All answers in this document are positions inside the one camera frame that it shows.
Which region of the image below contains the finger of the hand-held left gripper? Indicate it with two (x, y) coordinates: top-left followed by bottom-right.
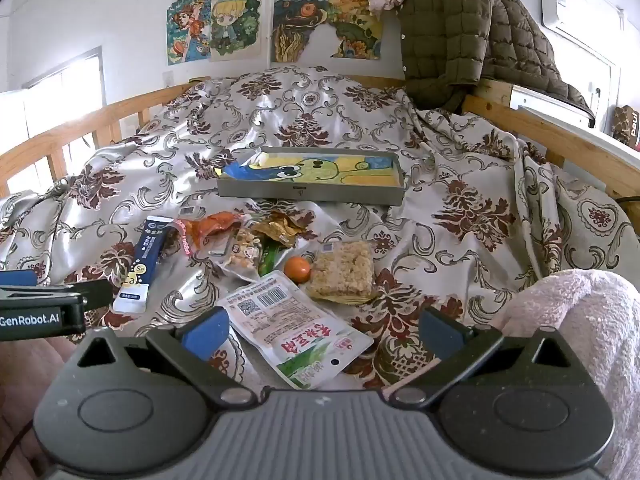
(0, 279), (114, 311)
(0, 269), (39, 287)

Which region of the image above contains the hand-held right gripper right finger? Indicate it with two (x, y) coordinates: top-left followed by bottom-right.
(386, 306), (568, 407)

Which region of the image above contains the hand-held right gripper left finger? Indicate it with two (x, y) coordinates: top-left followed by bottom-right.
(75, 305), (262, 408)

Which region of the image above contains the dark blue stick packet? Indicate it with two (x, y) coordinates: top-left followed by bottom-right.
(112, 216), (174, 315)

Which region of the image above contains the clear peanut snack packet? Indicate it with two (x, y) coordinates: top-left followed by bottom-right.
(220, 227), (266, 282)

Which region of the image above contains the white and green snack pouch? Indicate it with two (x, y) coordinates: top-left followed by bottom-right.
(215, 270), (375, 391)

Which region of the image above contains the green snack packet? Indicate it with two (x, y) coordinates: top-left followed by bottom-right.
(257, 240), (287, 279)

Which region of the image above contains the orange and white snack packet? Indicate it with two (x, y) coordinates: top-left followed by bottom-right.
(175, 211), (251, 257)

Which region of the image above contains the small orange fruit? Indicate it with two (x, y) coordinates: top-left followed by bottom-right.
(283, 256), (312, 282)

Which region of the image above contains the clear rice cake packet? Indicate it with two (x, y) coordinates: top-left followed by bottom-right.
(305, 240), (377, 306)

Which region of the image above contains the gold foil snack packet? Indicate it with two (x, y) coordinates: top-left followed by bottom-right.
(250, 210), (307, 249)

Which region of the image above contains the grey metal tray painted bottom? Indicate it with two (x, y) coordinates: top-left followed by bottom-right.
(216, 146), (407, 207)

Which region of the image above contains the pink fleece clothing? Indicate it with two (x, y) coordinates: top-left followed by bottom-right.
(500, 269), (640, 480)

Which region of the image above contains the window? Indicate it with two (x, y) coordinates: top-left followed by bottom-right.
(21, 47), (104, 158)

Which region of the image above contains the floral satin blanket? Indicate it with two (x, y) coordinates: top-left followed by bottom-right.
(0, 65), (640, 391)

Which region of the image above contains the white board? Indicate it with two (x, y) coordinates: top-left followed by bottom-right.
(509, 84), (640, 161)

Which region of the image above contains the brown printed bag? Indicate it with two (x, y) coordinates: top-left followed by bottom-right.
(612, 105), (640, 154)

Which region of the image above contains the olive quilted jacket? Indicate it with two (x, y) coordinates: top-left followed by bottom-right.
(397, 0), (597, 129)

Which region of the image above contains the white air conditioner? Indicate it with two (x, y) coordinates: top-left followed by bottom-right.
(540, 0), (624, 52)

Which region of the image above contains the wooden bed frame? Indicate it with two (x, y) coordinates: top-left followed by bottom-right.
(0, 76), (640, 236)

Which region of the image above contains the red-haired figure wall poster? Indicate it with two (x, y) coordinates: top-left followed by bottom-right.
(166, 0), (213, 66)

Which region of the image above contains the blond figure wall poster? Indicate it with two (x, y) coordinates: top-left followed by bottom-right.
(209, 0), (266, 62)

